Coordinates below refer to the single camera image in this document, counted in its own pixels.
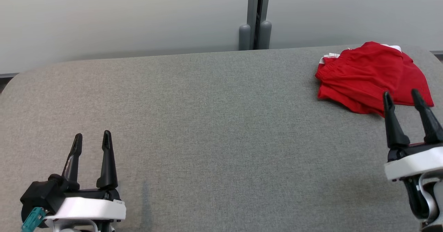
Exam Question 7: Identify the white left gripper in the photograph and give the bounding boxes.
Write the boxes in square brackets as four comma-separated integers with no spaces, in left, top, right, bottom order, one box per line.
[44,130,127,222]

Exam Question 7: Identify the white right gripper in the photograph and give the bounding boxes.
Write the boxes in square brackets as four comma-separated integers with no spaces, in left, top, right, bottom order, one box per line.
[382,89,443,182]

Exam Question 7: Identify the red shorts with white stripe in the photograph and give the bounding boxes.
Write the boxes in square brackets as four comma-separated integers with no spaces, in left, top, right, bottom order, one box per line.
[315,41,416,117]

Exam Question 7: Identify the black cable with teal plug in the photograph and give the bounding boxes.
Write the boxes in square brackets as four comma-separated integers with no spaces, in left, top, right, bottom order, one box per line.
[21,207,47,232]

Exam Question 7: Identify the grey metal partition post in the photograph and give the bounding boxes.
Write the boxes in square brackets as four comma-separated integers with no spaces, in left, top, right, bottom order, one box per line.
[238,0,272,51]

